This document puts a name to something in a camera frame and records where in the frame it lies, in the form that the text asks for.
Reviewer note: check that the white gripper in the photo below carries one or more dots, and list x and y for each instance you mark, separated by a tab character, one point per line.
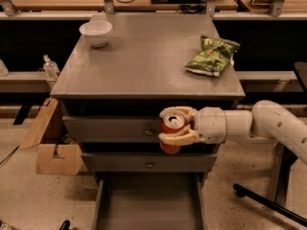
210	125

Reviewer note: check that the red coke can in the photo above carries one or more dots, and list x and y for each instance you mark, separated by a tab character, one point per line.
172	123

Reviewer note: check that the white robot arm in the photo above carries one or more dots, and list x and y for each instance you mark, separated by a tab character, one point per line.
264	126

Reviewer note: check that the grey drawer cabinet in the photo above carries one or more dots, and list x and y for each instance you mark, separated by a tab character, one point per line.
140	72

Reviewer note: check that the grey middle drawer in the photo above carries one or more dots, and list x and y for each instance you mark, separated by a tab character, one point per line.
148	162

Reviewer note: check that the grey open bottom drawer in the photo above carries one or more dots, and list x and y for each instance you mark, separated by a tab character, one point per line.
149	201

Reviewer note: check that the grey top drawer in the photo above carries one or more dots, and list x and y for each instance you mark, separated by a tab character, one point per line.
112	129

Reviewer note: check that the green chip bag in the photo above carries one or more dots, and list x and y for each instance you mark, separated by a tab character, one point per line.
215	55

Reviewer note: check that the black metal stand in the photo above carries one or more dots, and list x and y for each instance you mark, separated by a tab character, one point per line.
287	159

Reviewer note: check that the white bowl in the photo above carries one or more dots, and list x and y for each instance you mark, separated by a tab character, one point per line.
96	32

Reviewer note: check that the cardboard box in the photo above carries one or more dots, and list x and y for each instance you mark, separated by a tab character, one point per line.
57	153

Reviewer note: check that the clear plastic bottle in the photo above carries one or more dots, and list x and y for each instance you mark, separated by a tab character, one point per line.
51	68

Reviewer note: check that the wooden desk with cables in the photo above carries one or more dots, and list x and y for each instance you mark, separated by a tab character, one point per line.
97	5

